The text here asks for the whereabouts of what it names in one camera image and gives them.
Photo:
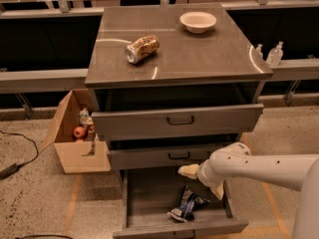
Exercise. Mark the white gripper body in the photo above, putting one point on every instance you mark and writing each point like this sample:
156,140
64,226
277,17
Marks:
204,176

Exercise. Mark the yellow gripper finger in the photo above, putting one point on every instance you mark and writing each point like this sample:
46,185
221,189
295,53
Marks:
189,171
218,190

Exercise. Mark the blue chip bag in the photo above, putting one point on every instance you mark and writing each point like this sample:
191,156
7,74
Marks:
188,201

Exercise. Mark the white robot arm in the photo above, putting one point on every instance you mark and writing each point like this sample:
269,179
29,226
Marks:
297,172

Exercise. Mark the middle grey drawer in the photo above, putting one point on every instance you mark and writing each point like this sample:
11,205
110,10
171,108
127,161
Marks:
162,156

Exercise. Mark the grey drawer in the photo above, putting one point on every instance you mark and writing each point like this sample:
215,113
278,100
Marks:
162,156
176,122
150,193

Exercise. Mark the bottom grey drawer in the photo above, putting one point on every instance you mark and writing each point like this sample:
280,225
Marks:
150,193

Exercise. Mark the top grey drawer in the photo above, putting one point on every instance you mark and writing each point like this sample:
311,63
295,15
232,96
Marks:
176,122

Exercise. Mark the grey drawer cabinet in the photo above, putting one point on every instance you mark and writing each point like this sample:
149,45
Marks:
214,69

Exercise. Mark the small clear bottle in box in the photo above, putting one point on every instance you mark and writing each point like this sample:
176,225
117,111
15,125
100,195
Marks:
83,116

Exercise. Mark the red apple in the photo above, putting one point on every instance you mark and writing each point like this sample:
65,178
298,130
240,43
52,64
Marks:
79,132

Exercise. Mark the cardboard box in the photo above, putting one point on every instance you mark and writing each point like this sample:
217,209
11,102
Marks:
72,133

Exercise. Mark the crushed soda can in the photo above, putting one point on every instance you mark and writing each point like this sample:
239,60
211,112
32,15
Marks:
142,48

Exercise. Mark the white bowl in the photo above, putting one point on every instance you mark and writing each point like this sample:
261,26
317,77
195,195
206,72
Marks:
197,22

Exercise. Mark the grey metal rail bench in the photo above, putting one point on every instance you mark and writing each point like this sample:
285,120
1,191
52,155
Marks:
42,81

